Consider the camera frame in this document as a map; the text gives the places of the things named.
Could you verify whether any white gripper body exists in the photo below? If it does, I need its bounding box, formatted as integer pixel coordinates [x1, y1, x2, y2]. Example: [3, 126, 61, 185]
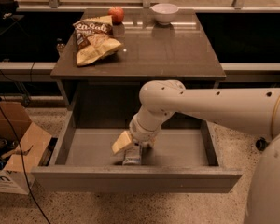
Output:
[129, 115, 161, 147]

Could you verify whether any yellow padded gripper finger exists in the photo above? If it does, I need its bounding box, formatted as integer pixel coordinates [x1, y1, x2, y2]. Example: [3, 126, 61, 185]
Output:
[111, 131, 133, 155]

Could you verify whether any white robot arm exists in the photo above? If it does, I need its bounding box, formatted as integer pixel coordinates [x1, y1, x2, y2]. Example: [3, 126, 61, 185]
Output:
[112, 80, 280, 224]

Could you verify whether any grey open drawer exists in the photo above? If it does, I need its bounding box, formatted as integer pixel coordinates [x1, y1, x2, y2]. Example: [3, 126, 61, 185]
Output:
[31, 81, 243, 194]

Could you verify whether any grey cabinet counter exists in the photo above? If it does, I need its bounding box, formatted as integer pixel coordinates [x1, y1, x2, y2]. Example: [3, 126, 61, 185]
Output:
[51, 8, 226, 104]

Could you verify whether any yellow chip bag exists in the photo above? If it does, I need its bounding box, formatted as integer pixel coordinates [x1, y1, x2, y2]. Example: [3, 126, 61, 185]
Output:
[73, 15, 122, 66]

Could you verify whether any cardboard box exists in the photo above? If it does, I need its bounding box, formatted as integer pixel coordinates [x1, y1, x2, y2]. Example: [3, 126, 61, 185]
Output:
[0, 102, 52, 194]

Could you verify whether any black office chair base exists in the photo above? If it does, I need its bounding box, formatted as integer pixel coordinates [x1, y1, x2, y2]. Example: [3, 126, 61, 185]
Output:
[256, 138, 269, 151]

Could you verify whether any white bowl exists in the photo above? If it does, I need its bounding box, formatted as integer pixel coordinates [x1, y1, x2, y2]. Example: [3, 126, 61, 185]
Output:
[151, 3, 179, 25]

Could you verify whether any red apple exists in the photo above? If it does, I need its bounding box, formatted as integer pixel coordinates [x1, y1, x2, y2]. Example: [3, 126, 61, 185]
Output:
[108, 7, 124, 24]

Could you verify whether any black cable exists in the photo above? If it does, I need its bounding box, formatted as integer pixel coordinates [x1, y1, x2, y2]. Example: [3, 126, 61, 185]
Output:
[0, 61, 52, 224]

